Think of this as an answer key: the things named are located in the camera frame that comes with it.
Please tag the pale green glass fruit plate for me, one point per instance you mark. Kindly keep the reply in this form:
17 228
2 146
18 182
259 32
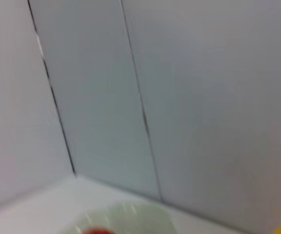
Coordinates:
135 217

